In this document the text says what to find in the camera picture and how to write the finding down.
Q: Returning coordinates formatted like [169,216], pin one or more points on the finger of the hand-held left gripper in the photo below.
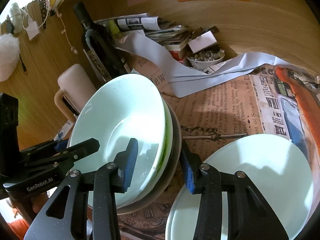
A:
[61,145]
[82,147]

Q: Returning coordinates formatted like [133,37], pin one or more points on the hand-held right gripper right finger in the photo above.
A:
[188,175]

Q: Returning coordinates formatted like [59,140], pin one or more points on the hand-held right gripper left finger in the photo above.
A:
[130,165]

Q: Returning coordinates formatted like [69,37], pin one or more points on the white bowl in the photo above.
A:
[150,190]

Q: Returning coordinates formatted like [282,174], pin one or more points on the pink bowl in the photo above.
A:
[175,145]

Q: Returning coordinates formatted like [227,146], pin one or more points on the mint green bowl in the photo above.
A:
[120,120]

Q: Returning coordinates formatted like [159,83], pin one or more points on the mint green plate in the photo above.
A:
[262,175]

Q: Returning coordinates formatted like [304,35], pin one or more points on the person's left hand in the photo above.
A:
[38,201]

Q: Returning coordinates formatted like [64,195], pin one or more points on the blue cartoon print paper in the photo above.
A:
[62,130]

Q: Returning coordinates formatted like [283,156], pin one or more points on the beige mug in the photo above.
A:
[75,80]

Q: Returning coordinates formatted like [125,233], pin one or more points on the brown vintage print mat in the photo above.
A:
[220,110]

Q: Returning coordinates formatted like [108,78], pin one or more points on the dark wine bottle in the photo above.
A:
[100,45]

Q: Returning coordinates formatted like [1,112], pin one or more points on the white fluffy pompom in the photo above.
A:
[7,55]

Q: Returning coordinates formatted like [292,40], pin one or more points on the small bowl of beads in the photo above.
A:
[205,60]

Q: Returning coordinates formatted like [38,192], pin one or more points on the white charger plug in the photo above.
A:
[32,30]

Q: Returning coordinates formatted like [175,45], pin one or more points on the colourful newsprint paper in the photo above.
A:
[287,100]

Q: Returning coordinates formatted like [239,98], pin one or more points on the yellow-green small object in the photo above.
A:
[113,27]

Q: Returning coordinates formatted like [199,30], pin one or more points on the white card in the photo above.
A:
[202,41]

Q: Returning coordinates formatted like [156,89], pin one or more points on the stack of magazines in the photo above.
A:
[150,30]

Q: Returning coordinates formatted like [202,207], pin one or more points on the white fuzzy headband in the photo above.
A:
[15,12]

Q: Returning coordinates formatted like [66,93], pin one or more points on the patterned headband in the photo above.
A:
[42,5]

